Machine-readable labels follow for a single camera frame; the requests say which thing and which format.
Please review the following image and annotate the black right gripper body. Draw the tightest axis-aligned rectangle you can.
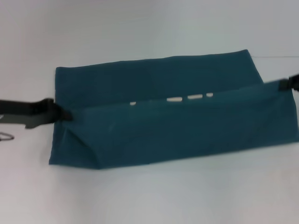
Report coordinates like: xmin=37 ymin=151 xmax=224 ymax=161
xmin=287 ymin=73 xmax=299 ymax=92

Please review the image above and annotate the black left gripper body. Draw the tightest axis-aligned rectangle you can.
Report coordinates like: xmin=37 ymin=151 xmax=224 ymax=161
xmin=0 ymin=98 xmax=57 ymax=129

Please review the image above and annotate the blue shirt with FREE print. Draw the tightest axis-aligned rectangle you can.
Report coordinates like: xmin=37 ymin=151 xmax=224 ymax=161
xmin=48 ymin=49 xmax=299 ymax=170

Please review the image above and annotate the dark left arm cable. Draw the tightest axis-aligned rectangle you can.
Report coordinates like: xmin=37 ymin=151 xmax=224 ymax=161
xmin=0 ymin=131 xmax=15 ymax=141

